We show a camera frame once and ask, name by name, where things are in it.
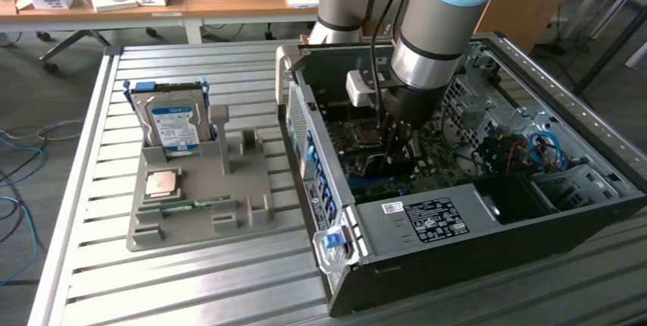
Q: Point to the silver disk bay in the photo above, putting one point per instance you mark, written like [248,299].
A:
[581,185]

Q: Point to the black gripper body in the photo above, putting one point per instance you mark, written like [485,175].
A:
[414,106]

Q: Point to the hard disk with blue caddy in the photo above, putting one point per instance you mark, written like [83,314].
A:
[173,125]

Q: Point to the black plastic shroud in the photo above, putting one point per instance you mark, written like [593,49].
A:
[510,197]

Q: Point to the open black PC case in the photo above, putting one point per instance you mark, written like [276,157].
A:
[456,273]

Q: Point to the white barcode sticker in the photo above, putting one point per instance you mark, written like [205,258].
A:
[382,60]

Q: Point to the blue case latch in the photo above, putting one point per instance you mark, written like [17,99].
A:
[334,240]

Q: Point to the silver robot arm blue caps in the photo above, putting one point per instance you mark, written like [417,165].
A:
[436,19]

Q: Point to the wooden office desk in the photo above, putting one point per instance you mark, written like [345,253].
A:
[244,0]
[77,15]

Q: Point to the green RAM stick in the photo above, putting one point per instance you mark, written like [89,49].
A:
[177,206]

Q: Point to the blue expansion slot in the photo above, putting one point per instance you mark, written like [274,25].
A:
[374,181]

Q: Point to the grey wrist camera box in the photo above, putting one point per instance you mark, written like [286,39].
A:
[362,89]

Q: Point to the white table leg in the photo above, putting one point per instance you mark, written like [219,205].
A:
[638,55]

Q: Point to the green motherboard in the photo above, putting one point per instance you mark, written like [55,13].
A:
[445,167]

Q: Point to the CPU socket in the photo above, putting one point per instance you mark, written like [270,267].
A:
[362,134]

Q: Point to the grey power supply unit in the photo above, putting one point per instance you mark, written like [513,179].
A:
[385,235]

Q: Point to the CPU chip metal lid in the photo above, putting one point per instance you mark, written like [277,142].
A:
[161,185]

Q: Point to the grey plastic parts rack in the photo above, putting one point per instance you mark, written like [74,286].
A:
[202,189]

